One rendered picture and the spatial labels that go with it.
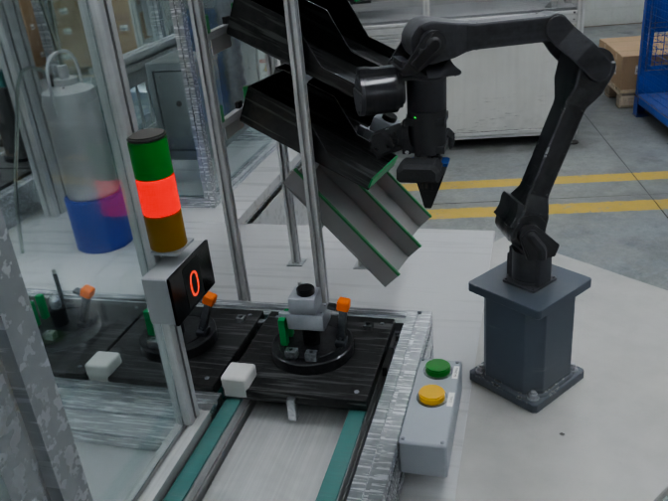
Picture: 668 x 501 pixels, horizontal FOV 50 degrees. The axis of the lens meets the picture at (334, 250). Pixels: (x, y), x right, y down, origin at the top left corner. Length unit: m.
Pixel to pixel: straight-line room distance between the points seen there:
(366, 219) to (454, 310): 0.28
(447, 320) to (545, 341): 0.33
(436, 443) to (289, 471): 0.22
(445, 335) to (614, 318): 0.34
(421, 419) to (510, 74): 4.19
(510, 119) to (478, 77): 0.38
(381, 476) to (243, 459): 0.23
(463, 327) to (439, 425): 0.44
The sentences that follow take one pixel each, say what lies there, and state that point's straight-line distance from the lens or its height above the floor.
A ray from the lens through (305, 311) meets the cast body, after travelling 1.17.
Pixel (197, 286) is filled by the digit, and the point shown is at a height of 1.19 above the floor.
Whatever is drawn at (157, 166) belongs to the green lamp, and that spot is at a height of 1.38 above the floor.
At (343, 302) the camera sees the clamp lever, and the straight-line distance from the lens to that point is 1.16.
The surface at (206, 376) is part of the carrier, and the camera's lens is 1.22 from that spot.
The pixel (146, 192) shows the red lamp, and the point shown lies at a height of 1.35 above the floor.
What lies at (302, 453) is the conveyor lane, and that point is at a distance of 1.12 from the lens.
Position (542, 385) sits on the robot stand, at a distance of 1.27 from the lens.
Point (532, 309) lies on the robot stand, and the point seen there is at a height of 1.06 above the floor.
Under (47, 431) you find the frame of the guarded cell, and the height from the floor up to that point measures 1.52.
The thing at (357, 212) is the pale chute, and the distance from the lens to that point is 1.45.
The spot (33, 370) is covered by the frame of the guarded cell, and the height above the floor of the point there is 1.54.
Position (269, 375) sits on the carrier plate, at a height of 0.97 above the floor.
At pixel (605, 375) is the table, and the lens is 1.38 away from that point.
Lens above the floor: 1.65
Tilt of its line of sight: 26 degrees down
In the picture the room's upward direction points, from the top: 6 degrees counter-clockwise
